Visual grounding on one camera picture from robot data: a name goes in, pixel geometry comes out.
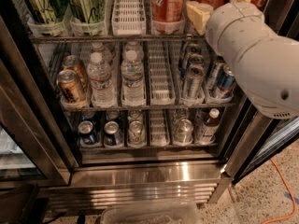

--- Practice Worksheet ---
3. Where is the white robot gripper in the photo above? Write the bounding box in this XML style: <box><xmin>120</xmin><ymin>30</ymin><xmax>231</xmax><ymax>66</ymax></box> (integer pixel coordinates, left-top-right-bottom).
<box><xmin>186</xmin><ymin>0</ymin><xmax>277</xmax><ymax>63</ymax></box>

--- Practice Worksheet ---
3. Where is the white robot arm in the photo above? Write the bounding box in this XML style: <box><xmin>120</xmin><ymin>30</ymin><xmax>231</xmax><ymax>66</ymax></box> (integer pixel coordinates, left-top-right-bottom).
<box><xmin>205</xmin><ymin>2</ymin><xmax>299</xmax><ymax>119</ymax></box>

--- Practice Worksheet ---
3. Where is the blue silver can right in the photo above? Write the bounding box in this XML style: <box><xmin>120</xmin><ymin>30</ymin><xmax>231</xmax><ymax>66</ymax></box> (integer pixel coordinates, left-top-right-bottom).
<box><xmin>213</xmin><ymin>64</ymin><xmax>235</xmax><ymax>99</ymax></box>

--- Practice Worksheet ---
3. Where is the silver can front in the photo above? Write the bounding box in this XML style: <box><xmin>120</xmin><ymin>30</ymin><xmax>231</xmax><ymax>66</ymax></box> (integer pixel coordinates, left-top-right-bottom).
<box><xmin>182</xmin><ymin>64</ymin><xmax>206</xmax><ymax>100</ymax></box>

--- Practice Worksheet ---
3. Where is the empty white tray middle shelf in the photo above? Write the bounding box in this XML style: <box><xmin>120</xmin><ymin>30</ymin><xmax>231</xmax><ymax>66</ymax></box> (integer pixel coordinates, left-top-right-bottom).
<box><xmin>148</xmin><ymin>41</ymin><xmax>176</xmax><ymax>105</ymax></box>

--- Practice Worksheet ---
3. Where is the silver can bottom right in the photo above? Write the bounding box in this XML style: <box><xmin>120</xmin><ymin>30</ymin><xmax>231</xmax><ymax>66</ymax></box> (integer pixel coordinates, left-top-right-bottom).
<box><xmin>174</xmin><ymin>119</ymin><xmax>193</xmax><ymax>146</ymax></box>

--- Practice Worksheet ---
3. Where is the fridge door right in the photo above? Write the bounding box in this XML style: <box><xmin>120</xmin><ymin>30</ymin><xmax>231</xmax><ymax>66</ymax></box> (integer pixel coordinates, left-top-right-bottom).
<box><xmin>225</xmin><ymin>111</ymin><xmax>299</xmax><ymax>185</ymax></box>

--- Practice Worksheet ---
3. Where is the gold can rear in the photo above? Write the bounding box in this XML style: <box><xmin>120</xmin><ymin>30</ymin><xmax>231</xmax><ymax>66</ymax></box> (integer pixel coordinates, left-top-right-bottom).
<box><xmin>62</xmin><ymin>55</ymin><xmax>89</xmax><ymax>90</ymax></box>

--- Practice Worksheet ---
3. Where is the gold can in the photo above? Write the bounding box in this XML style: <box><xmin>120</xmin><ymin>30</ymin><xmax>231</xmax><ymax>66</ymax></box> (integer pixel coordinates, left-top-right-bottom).
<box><xmin>62</xmin><ymin>55</ymin><xmax>89</xmax><ymax>90</ymax></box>
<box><xmin>57</xmin><ymin>69</ymin><xmax>86</xmax><ymax>103</ymax></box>

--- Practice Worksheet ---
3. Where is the silver green can bottom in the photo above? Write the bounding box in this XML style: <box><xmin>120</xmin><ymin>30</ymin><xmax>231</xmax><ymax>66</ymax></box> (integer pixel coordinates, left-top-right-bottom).
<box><xmin>128</xmin><ymin>120</ymin><xmax>146</xmax><ymax>146</ymax></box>

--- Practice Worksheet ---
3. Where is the gold can front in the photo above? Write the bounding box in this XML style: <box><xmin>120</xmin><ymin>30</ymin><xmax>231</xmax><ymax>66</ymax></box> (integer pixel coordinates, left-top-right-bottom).
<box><xmin>57</xmin><ymin>69</ymin><xmax>86</xmax><ymax>103</ymax></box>

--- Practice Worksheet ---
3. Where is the blue pepsi can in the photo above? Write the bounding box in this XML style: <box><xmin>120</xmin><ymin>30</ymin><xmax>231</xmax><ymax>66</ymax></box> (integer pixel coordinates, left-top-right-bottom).
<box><xmin>104</xmin><ymin>121</ymin><xmax>123</xmax><ymax>147</ymax></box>
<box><xmin>78</xmin><ymin>120</ymin><xmax>98</xmax><ymax>145</ymax></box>

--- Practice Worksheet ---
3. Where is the green can far left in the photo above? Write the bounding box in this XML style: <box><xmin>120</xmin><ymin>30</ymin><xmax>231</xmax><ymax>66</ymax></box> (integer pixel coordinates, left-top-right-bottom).
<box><xmin>24</xmin><ymin>0</ymin><xmax>67</xmax><ymax>24</ymax></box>

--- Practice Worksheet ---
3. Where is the blue pepsi can far left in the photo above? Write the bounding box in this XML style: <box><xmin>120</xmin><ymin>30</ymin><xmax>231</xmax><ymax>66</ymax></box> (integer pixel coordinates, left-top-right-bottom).
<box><xmin>78</xmin><ymin>120</ymin><xmax>98</xmax><ymax>145</ymax></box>

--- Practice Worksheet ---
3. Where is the steel fridge base panel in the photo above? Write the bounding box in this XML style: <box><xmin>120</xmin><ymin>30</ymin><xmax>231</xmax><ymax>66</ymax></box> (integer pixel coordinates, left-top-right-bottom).
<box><xmin>40</xmin><ymin>162</ymin><xmax>232</xmax><ymax>213</ymax></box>

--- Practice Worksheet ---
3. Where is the water bottle right front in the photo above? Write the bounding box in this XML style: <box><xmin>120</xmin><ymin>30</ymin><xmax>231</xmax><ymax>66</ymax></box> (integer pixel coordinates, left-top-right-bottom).
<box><xmin>121</xmin><ymin>50</ymin><xmax>145</xmax><ymax>106</ymax></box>

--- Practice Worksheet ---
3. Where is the water bottle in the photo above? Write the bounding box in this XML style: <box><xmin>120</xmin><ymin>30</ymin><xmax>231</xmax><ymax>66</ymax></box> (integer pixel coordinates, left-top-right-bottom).
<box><xmin>87</xmin><ymin>52</ymin><xmax>117</xmax><ymax>108</ymax></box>
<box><xmin>121</xmin><ymin>50</ymin><xmax>145</xmax><ymax>106</ymax></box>

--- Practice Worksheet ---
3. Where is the white capped brown bottle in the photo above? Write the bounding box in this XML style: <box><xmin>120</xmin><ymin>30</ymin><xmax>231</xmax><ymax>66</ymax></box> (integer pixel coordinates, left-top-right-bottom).
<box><xmin>195</xmin><ymin>108</ymin><xmax>220</xmax><ymax>144</ymax></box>

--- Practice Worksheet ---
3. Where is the water bottle left front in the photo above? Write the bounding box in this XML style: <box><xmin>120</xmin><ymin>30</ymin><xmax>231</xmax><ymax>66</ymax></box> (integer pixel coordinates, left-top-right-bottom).
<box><xmin>87</xmin><ymin>52</ymin><xmax>117</xmax><ymax>108</ymax></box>

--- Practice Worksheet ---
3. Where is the clear plastic bin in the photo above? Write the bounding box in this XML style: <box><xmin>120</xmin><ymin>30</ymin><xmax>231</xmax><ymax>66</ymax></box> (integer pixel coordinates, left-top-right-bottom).
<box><xmin>100</xmin><ymin>200</ymin><xmax>200</xmax><ymax>224</ymax></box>

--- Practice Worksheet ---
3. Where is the orange cable on floor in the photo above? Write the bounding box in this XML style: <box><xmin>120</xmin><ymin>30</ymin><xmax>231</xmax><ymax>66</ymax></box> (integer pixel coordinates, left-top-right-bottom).
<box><xmin>260</xmin><ymin>158</ymin><xmax>298</xmax><ymax>224</ymax></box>

